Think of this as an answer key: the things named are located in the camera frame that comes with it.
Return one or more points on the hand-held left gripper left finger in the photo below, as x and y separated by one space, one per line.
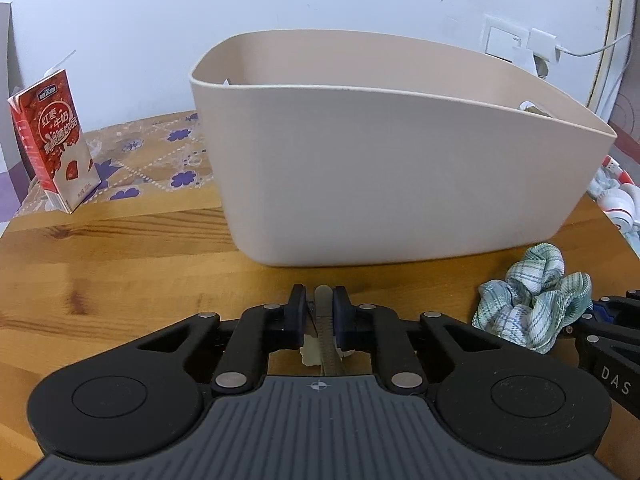
298 310

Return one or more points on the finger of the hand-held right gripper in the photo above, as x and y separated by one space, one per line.
634 295
607 311

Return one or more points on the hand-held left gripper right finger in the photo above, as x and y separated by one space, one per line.
341 312

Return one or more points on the round cartoon tin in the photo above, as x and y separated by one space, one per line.
324 320

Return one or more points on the green checkered cloth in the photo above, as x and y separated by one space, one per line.
535 300

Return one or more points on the beige plastic storage bin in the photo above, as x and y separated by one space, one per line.
400 170

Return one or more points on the red white headphones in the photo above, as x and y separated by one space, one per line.
622 200

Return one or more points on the floral patterned panel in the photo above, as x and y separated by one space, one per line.
627 125

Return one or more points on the floral brown table mat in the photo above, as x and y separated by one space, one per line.
150 170

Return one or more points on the white charger plug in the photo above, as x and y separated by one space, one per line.
542 45

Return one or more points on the red milk carton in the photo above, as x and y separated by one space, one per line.
55 145

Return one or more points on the cream curved frame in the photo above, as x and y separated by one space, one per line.
612 35

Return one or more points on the white wall socket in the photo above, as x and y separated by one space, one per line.
502 40

